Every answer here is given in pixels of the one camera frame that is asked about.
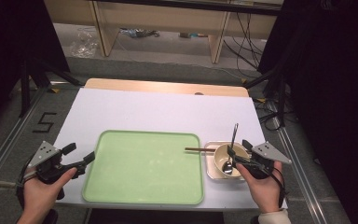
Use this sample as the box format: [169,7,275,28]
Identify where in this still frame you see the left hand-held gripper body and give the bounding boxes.
[27,140,77,185]

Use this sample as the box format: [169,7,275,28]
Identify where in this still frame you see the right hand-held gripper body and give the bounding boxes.
[236,142,292,180]

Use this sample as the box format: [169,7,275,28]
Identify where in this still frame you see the cream bowl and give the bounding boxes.
[213,143,251,179]

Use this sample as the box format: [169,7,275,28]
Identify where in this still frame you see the metal spoon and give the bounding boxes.
[222,122,240,175]

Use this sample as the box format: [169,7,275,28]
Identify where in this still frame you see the white square dish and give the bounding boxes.
[203,140,253,181]

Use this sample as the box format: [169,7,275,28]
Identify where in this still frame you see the green tray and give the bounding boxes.
[81,129,205,206]

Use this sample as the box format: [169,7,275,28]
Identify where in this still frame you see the person's right hand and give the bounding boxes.
[236,161,283,214]

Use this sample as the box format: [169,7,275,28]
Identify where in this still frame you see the person's left hand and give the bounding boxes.
[21,167,78,217]

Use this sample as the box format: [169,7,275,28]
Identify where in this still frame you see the black tripod stand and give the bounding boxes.
[18,57,83,119]
[245,62,288,128]

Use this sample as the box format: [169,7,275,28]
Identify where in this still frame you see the white table sheet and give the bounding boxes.
[53,87,288,213]

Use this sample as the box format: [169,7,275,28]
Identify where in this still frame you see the black curtain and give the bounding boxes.
[0,0,71,141]
[257,0,358,224]

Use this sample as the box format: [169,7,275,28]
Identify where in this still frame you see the clear plastic bag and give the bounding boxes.
[69,27,99,59]

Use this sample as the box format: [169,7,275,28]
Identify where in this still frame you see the blue bundle on floor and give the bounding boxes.
[119,27,161,39]

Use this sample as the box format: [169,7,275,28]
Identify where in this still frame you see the light wooden desk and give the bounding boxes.
[43,0,283,64]

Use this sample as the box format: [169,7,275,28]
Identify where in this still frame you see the black floor cables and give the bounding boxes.
[255,97,288,132]

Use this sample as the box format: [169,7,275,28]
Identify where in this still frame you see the metal floor rail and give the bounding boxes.
[0,88,49,190]
[267,102,329,224]

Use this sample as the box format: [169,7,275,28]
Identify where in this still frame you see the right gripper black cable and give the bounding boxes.
[269,169,288,209]

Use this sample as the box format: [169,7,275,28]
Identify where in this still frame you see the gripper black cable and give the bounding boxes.
[269,169,288,209]
[16,155,66,209]

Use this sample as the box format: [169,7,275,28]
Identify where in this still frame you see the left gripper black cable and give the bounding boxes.
[16,155,66,209]

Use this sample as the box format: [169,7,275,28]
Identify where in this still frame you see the hanging black cables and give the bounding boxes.
[223,12,267,71]

